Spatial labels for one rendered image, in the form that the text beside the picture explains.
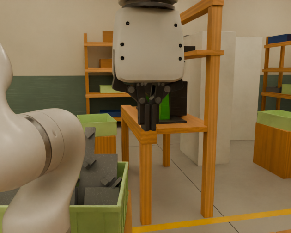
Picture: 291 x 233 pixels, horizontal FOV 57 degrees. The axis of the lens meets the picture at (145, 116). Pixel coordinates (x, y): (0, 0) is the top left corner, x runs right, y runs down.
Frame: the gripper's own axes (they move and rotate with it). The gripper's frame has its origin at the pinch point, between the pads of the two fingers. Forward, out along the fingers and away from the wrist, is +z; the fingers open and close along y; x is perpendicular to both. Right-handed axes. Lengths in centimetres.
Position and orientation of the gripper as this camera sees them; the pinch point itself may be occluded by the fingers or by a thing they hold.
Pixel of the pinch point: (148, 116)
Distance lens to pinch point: 40.5
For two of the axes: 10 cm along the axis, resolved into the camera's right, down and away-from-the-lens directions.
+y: -9.7, 0.4, -2.3
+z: 0.0, 9.9, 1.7
